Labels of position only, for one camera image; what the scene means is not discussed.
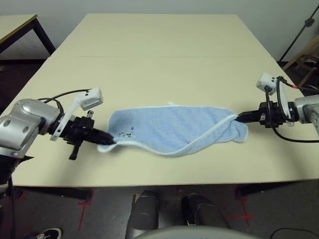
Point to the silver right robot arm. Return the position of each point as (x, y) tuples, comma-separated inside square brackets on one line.
[(306, 107)]

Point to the wooden stool green seat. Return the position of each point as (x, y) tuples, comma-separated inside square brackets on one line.
[(307, 47)]

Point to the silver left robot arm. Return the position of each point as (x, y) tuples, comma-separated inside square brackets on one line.
[(25, 119)]

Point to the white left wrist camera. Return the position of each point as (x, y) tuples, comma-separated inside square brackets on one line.
[(92, 97)]

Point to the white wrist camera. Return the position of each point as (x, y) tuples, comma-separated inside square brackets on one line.
[(265, 81), (92, 97)]

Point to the bystander black white shoe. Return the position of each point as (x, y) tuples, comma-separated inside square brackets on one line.
[(49, 234)]

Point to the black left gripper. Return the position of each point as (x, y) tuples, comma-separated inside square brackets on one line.
[(79, 129)]

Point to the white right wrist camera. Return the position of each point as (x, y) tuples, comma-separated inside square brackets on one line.
[(265, 81)]

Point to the beige side table black legs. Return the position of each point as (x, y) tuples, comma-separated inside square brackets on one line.
[(15, 25)]

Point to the light blue towel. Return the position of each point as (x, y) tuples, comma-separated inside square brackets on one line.
[(174, 124)]

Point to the grey robot torso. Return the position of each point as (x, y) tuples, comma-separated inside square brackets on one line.
[(192, 234)]

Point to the black tripod stand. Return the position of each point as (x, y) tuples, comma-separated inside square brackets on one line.
[(309, 22)]

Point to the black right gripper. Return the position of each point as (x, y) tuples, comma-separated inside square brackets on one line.
[(274, 114)]

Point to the grey robot left leg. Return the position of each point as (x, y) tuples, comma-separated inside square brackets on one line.
[(144, 209)]

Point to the grey robot right leg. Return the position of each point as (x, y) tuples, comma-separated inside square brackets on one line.
[(204, 211)]

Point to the grey robot leg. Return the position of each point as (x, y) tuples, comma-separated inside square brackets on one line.
[(144, 209), (204, 211)]

